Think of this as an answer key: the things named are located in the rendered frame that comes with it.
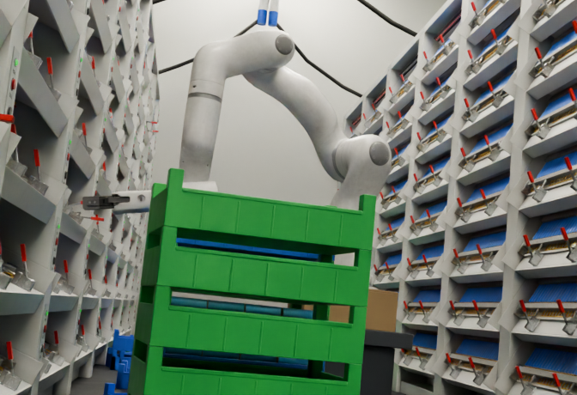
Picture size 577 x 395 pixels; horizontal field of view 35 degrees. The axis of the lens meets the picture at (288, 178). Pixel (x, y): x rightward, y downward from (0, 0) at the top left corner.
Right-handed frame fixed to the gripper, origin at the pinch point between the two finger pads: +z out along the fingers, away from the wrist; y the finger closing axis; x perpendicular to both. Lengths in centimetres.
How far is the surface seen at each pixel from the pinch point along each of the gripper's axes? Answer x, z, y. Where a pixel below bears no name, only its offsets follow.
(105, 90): 39, -1, 42
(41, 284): -20.3, 8.7, -27.7
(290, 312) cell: -29, -40, -72
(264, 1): 166, -84, 344
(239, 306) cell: -27, -31, -73
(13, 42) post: 14, 2, -95
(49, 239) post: -10.5, 6.8, -27.4
